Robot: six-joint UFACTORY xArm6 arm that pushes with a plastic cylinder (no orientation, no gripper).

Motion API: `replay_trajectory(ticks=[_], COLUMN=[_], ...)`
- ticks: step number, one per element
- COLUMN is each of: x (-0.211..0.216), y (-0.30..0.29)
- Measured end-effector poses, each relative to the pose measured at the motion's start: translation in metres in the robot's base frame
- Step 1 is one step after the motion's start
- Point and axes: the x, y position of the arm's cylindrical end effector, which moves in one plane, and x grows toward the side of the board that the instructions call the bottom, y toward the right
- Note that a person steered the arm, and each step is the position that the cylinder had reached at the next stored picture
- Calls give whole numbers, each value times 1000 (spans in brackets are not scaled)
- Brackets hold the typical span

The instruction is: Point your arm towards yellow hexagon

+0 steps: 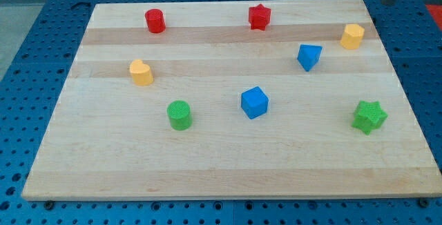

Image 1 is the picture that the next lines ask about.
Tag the yellow hexagon block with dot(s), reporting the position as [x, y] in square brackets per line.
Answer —
[352, 36]

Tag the blue cube block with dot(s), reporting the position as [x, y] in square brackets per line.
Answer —
[254, 102]

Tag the green cylinder block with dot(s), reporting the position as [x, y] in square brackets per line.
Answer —
[179, 114]

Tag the wooden board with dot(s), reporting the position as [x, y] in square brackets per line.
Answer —
[109, 139]

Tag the yellow heart block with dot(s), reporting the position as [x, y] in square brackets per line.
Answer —
[141, 73]

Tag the red star block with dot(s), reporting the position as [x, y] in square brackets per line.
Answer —
[259, 17]

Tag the blue triangle block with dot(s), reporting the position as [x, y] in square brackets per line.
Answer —
[308, 56]

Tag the red cylinder block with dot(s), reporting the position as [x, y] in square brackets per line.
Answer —
[155, 20]

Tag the green star block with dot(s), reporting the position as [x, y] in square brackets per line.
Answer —
[368, 116]

